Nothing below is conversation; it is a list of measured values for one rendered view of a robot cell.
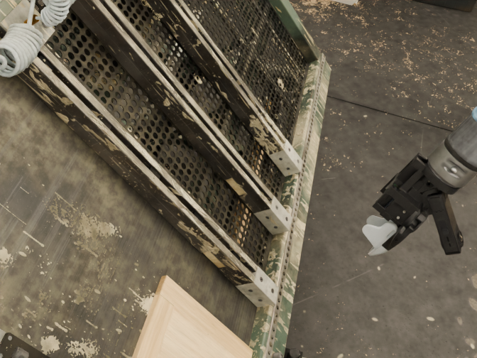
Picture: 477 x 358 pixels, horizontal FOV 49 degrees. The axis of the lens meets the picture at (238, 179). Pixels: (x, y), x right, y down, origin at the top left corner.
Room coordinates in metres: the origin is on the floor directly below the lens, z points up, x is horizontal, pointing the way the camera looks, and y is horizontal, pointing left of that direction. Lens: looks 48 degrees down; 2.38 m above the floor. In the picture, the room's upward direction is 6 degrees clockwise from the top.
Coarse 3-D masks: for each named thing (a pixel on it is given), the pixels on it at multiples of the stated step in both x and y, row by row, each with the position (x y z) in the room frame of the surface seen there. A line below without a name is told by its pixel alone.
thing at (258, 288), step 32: (0, 0) 0.91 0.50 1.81; (64, 0) 0.90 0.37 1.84; (0, 32) 0.89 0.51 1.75; (32, 64) 0.89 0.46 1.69; (64, 96) 0.88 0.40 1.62; (96, 128) 0.87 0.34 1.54; (128, 160) 0.86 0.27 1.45; (160, 192) 0.85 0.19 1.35; (192, 224) 0.84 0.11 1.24; (224, 256) 0.82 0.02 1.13; (256, 288) 0.81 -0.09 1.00
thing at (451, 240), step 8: (440, 192) 0.59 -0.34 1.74; (432, 200) 0.58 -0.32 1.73; (440, 200) 0.57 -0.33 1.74; (448, 200) 0.59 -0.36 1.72; (432, 208) 0.57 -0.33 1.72; (440, 208) 0.57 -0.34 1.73; (448, 208) 0.58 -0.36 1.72; (440, 216) 0.56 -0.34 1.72; (448, 216) 0.56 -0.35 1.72; (440, 224) 0.55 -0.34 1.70; (448, 224) 0.55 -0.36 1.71; (456, 224) 0.57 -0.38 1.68; (440, 232) 0.55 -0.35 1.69; (448, 232) 0.54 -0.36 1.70; (456, 232) 0.55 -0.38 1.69; (440, 240) 0.55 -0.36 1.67; (448, 240) 0.54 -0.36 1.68; (456, 240) 0.54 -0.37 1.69; (448, 248) 0.53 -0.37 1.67; (456, 248) 0.53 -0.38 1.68
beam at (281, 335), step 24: (312, 72) 2.04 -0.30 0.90; (312, 96) 1.86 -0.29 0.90; (312, 144) 1.60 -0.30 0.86; (312, 168) 1.48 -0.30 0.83; (288, 192) 1.28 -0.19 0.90; (288, 264) 0.99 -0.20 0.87; (288, 288) 0.91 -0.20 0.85; (264, 312) 0.79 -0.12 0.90; (288, 312) 0.83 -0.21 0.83; (264, 336) 0.70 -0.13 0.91
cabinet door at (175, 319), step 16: (160, 288) 0.66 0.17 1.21; (176, 288) 0.68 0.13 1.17; (160, 304) 0.62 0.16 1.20; (176, 304) 0.64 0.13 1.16; (192, 304) 0.67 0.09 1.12; (160, 320) 0.58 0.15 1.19; (176, 320) 0.61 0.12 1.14; (192, 320) 0.63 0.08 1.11; (208, 320) 0.66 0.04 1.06; (144, 336) 0.53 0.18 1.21; (160, 336) 0.55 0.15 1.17; (176, 336) 0.57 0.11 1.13; (192, 336) 0.60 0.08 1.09; (208, 336) 0.62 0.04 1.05; (224, 336) 0.65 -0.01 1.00; (144, 352) 0.49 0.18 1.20; (160, 352) 0.52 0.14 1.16; (176, 352) 0.54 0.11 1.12; (192, 352) 0.56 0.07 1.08; (208, 352) 0.58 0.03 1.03; (224, 352) 0.61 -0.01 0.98; (240, 352) 0.63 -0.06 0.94
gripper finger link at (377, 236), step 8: (368, 224) 0.59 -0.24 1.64; (384, 224) 0.58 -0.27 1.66; (392, 224) 0.58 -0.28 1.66; (368, 232) 0.58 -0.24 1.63; (376, 232) 0.58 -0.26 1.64; (384, 232) 0.57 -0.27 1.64; (392, 232) 0.57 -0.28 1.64; (376, 240) 0.57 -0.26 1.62; (384, 240) 0.56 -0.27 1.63; (376, 248) 0.56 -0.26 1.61; (384, 248) 0.55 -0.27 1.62
